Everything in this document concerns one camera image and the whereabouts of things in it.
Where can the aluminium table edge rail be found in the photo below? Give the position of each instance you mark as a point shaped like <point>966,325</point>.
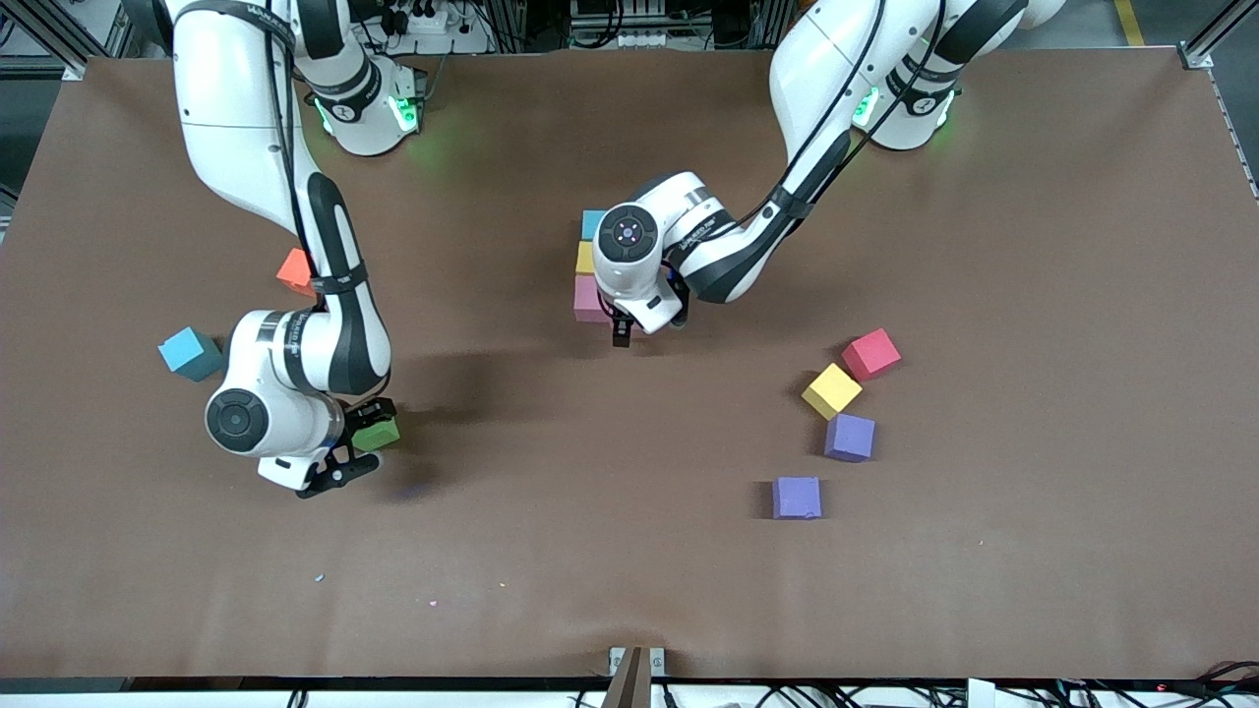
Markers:
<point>1241,147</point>

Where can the red foam cube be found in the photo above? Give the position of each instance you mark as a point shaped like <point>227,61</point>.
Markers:
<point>870,354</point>

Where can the metal camera stand bracket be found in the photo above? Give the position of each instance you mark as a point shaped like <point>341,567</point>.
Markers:
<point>634,678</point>

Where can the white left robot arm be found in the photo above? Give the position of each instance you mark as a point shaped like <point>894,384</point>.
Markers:
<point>836,79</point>

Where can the yellow foam cube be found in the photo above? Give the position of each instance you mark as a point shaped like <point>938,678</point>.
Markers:
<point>585,258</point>
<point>832,389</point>

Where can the green foam cube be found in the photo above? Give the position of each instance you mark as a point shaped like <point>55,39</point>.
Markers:
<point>382,436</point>

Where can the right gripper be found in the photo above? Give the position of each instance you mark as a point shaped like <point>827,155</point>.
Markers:
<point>360,414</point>

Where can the purple foam cube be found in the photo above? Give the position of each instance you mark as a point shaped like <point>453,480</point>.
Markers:
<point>849,437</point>
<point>797,498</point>

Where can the orange foam cube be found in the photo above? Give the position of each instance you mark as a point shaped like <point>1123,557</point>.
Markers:
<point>293,270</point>

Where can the white socket strip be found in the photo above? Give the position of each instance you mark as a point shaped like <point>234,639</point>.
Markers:
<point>644,39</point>

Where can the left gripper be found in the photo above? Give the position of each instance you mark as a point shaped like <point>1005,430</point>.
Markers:
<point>621,332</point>

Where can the aluminium frame post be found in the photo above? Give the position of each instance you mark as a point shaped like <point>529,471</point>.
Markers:
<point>54,44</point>
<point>1210,44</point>

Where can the white power strip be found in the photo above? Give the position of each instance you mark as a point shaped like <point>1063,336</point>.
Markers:
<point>433,22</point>

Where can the blue foam cube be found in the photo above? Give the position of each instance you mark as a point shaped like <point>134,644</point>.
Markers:
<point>592,224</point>
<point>189,352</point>

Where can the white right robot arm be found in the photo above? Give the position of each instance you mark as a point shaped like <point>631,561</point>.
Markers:
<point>236,98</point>

